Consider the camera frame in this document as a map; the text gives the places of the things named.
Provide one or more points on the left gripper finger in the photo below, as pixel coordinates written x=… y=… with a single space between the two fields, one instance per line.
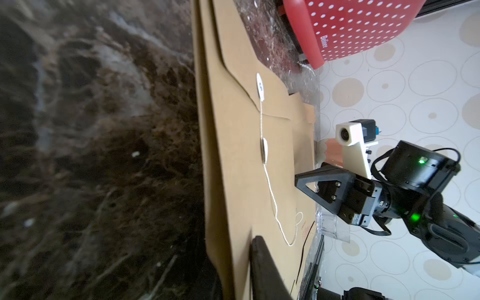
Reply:
x=267 y=283

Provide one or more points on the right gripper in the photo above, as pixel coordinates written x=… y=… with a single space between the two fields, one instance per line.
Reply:
x=356 y=201

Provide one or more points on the brown file envelope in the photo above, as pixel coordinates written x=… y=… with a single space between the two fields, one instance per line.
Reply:
x=247 y=155
x=303 y=133

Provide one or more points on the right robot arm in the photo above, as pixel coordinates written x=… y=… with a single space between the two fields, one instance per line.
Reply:
x=407 y=183

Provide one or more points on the pink cup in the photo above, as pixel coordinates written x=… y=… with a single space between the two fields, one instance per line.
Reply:
x=329 y=151

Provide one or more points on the clear plastic cup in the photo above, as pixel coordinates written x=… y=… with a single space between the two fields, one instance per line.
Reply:
x=332 y=226

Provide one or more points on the red polka dot toaster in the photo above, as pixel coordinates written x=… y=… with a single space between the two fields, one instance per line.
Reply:
x=328 y=30

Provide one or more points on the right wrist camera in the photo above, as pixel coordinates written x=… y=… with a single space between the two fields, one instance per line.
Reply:
x=356 y=138

